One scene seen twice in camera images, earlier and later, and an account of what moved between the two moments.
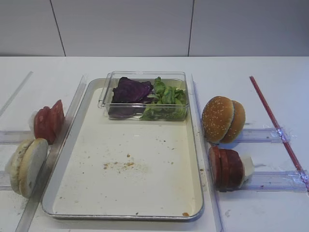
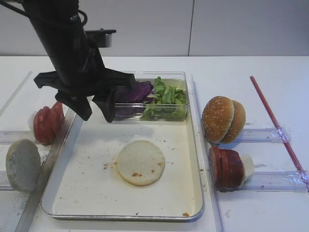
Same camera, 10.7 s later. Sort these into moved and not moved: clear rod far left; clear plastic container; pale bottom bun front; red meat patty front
Moved: pale bottom bun front
Not moved: red meat patty front; clear rod far left; clear plastic container
